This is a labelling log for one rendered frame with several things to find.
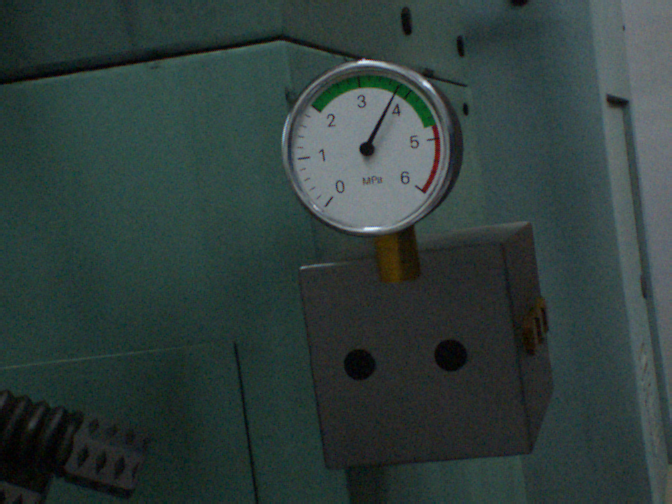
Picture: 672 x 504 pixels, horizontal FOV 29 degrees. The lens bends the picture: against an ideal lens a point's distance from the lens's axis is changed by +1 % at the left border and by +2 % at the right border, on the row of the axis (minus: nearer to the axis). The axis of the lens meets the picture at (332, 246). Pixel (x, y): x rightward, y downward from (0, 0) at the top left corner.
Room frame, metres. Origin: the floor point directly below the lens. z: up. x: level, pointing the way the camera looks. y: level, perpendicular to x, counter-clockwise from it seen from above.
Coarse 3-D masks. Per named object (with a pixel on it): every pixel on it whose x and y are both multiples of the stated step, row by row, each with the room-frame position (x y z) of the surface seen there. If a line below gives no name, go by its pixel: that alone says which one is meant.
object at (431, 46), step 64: (0, 0) 0.56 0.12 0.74; (64, 0) 0.55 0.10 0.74; (128, 0) 0.55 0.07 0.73; (192, 0) 0.54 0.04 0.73; (256, 0) 0.54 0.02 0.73; (320, 0) 0.60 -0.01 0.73; (384, 0) 0.75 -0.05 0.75; (448, 0) 1.02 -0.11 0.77; (0, 64) 0.56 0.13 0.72; (64, 64) 0.56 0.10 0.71; (448, 64) 0.98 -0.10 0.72
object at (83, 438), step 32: (0, 416) 0.45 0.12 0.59; (32, 416) 0.45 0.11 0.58; (64, 416) 0.46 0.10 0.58; (96, 416) 0.46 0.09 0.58; (0, 448) 0.45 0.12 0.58; (32, 448) 0.45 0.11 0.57; (64, 448) 0.45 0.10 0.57; (96, 448) 0.45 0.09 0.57; (128, 448) 0.45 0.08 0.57; (0, 480) 0.46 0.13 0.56; (32, 480) 0.47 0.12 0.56; (96, 480) 0.45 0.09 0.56; (128, 480) 0.45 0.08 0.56
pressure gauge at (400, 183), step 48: (336, 96) 0.46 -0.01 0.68; (384, 96) 0.46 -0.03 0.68; (432, 96) 0.45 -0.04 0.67; (288, 144) 0.47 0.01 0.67; (336, 144) 0.47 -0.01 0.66; (384, 144) 0.46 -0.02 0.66; (432, 144) 0.46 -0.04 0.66; (336, 192) 0.47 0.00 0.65; (384, 192) 0.46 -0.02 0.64; (432, 192) 0.46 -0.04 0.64; (384, 240) 0.48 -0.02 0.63
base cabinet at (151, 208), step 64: (128, 64) 0.55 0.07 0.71; (192, 64) 0.54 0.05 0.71; (256, 64) 0.54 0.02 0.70; (320, 64) 0.58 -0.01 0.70; (0, 128) 0.56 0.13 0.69; (64, 128) 0.56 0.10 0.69; (128, 128) 0.55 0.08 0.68; (192, 128) 0.54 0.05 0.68; (256, 128) 0.54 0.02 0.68; (0, 192) 0.57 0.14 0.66; (64, 192) 0.56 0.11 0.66; (128, 192) 0.55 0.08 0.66; (192, 192) 0.54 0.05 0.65; (256, 192) 0.54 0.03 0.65; (0, 256) 0.57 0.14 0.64; (64, 256) 0.56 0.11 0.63; (128, 256) 0.55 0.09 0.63; (192, 256) 0.55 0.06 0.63; (256, 256) 0.54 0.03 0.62; (320, 256) 0.54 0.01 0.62; (0, 320) 0.57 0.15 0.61; (64, 320) 0.56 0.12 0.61; (128, 320) 0.55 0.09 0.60; (192, 320) 0.55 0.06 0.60; (256, 320) 0.54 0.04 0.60; (0, 384) 0.57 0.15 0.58; (64, 384) 0.56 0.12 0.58; (128, 384) 0.55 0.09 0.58; (192, 384) 0.55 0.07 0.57; (256, 384) 0.54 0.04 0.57; (192, 448) 0.55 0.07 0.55; (256, 448) 0.54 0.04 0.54; (320, 448) 0.54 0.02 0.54
